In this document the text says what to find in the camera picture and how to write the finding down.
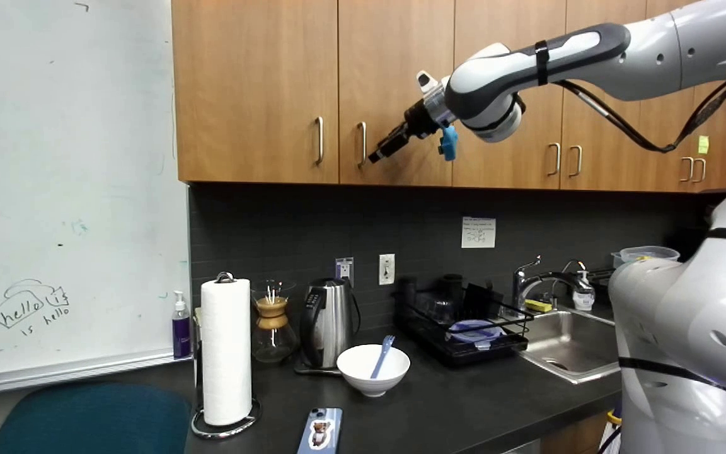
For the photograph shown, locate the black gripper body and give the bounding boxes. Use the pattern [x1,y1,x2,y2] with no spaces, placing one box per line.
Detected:
[377,101,439,155]

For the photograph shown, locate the wooden cupboard door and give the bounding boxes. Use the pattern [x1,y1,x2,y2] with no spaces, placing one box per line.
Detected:
[172,0,339,184]
[338,0,453,186]

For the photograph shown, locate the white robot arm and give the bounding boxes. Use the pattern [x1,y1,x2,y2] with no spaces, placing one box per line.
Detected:
[362,0,726,454]

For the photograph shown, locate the blue spoon in bowl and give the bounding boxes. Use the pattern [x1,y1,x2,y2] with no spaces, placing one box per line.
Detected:
[367,336,395,379]

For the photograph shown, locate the stainless steel electric kettle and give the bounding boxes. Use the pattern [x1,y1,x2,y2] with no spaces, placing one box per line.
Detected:
[299,276,360,374]

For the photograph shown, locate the black dish rack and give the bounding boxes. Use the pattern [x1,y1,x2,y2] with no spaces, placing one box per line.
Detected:
[394,275,526,369]

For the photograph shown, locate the chrome faucet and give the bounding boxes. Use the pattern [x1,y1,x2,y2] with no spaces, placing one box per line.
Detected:
[511,258,597,309]

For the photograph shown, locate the white ceramic bowl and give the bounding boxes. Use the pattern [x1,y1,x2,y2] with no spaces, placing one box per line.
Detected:
[338,343,411,399]

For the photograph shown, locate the blue white plate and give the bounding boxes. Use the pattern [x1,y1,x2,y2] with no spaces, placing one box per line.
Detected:
[447,321,503,350]

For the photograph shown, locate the white paper towel roll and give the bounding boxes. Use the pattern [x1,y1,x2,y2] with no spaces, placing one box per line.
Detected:
[191,271,255,439]

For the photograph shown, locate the glass coffee carafe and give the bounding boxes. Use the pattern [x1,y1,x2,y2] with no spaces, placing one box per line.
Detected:
[253,279,298,365]

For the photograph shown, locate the purple soap bottle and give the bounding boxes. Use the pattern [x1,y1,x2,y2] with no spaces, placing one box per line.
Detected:
[172,289,191,358]

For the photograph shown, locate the plastic container with food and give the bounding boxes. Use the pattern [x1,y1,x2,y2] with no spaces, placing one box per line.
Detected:
[610,245,681,270]

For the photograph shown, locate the blue phone on counter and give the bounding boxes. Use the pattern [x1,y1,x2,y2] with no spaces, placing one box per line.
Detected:
[298,409,343,454]

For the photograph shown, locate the steel sink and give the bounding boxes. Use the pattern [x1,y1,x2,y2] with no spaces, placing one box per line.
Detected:
[520,309,619,385]

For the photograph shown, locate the white whiteboard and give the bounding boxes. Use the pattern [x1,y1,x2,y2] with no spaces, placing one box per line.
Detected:
[0,0,189,390]

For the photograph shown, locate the blue chair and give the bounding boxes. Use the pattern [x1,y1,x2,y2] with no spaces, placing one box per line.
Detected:
[0,384,189,454]

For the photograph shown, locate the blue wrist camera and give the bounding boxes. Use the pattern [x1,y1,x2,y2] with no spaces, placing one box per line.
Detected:
[439,126,459,162]

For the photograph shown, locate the white wall outlet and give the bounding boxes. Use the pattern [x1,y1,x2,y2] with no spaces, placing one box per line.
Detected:
[377,253,395,285]

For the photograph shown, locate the grey light switch plate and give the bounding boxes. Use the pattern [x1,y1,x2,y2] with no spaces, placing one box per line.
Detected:
[462,217,497,249]

